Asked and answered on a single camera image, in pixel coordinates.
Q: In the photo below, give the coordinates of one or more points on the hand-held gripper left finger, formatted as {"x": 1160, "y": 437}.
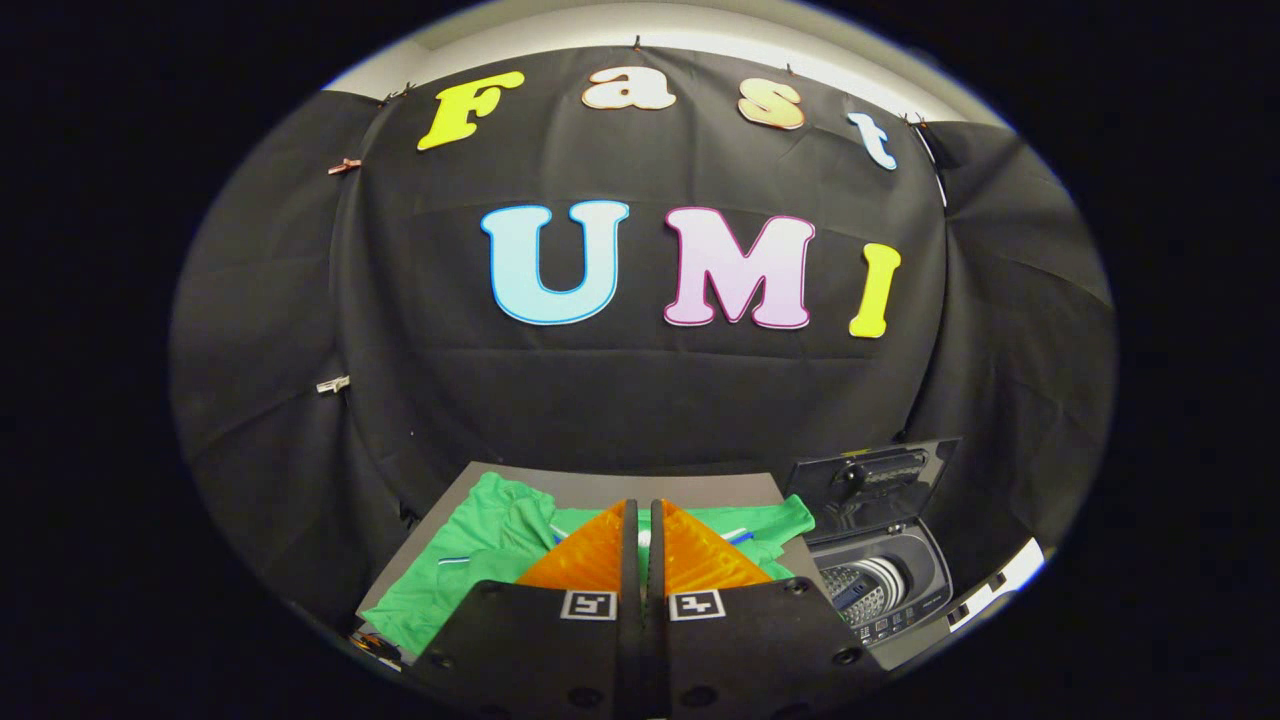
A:
{"x": 628, "y": 600}

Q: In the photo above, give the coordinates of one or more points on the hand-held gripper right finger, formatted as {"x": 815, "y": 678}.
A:
{"x": 658, "y": 600}

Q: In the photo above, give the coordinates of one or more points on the green polo shirt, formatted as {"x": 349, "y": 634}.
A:
{"x": 480, "y": 560}

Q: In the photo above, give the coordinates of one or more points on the dark washing machine lid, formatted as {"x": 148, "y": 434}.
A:
{"x": 830, "y": 500}

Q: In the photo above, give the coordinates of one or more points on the white clip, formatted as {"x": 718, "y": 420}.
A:
{"x": 333, "y": 384}

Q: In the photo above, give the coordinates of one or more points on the red clip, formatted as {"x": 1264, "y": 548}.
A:
{"x": 344, "y": 166}

